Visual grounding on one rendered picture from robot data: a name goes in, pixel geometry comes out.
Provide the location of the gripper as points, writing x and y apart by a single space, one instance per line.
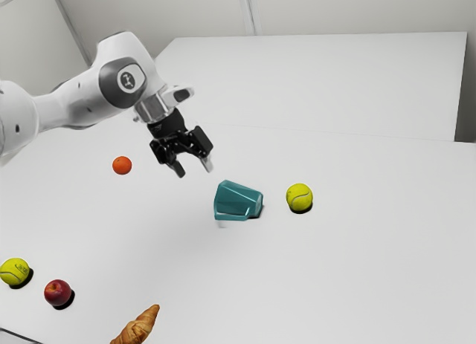
175 136

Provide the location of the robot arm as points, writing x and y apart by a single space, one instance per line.
85 91

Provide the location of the teal faceted mug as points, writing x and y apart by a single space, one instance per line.
236 201

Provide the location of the orange fruit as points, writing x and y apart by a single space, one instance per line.
122 165

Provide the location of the yellow tennis ball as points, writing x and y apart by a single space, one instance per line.
299 197
14 271

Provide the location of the golden croissant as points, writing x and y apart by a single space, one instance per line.
135 327

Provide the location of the red apple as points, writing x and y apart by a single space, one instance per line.
57 292

